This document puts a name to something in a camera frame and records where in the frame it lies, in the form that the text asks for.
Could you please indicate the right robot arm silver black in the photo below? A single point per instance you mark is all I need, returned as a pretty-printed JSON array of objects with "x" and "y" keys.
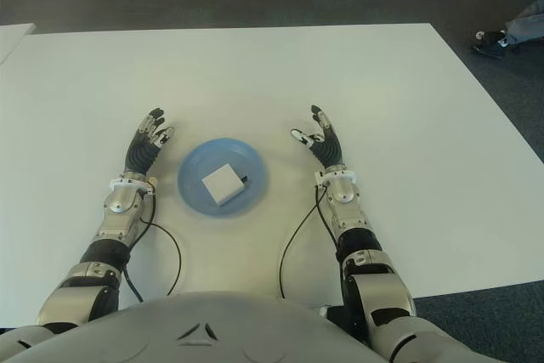
[{"x": 361, "y": 244}]

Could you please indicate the small white bracket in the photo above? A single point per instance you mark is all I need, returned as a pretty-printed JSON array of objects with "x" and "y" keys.
[{"x": 324, "y": 310}]

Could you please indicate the blue round plate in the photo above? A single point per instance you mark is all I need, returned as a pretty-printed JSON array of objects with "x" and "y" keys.
[{"x": 191, "y": 191}]

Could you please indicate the black sneaker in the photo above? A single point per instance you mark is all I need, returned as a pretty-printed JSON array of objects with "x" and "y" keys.
[{"x": 489, "y": 45}]

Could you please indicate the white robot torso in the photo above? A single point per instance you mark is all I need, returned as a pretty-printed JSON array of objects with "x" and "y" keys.
[{"x": 212, "y": 329}]

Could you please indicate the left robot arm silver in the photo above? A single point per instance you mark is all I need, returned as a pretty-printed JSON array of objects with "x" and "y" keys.
[{"x": 110, "y": 231}]

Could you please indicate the white side table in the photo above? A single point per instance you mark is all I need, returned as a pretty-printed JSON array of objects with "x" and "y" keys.
[{"x": 13, "y": 40}]

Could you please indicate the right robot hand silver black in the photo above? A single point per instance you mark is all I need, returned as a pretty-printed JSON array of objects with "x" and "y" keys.
[{"x": 329, "y": 148}]

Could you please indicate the white charger block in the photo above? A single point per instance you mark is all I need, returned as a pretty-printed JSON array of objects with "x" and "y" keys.
[{"x": 221, "y": 184}]

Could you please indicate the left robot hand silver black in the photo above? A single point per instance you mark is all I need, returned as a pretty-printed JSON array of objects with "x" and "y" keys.
[{"x": 142, "y": 152}]

